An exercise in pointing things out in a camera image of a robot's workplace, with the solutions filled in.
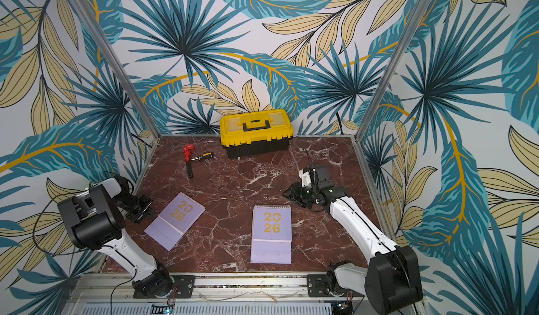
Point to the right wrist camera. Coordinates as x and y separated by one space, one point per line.
305 177

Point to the yellow black screwdriver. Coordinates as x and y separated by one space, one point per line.
202 157

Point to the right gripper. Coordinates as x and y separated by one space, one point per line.
302 193

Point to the purple calendar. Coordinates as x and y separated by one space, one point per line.
271 235
174 221

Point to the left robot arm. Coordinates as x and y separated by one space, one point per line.
95 219

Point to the aluminium front rail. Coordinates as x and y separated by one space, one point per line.
213 293

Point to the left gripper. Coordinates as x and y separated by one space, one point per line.
136 218

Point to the red clamp tool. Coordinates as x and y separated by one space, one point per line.
187 152

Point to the yellow black toolbox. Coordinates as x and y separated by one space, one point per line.
254 133

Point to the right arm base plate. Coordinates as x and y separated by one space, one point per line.
324 285

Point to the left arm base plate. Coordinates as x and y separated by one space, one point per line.
177 286

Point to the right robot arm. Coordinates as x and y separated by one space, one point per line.
392 280

